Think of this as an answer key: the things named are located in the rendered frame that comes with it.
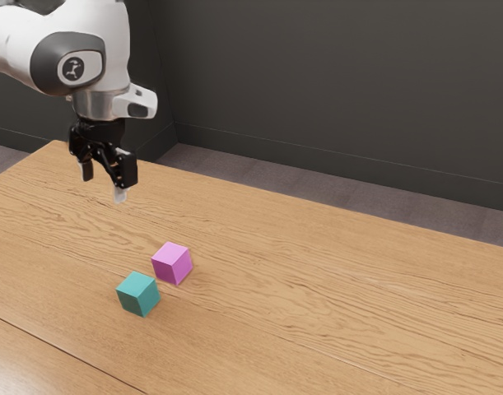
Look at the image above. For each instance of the teal block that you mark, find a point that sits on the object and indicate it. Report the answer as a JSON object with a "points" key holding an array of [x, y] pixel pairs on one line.
{"points": [[138, 294]]}

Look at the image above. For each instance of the pink block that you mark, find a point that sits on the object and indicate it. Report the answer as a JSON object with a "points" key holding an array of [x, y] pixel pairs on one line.
{"points": [[172, 263]]}

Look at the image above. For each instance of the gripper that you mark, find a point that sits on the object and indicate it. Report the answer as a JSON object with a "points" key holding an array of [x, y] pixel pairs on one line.
{"points": [[98, 132]]}

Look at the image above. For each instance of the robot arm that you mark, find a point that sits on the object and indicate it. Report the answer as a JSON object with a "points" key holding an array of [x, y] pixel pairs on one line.
{"points": [[70, 37]]}

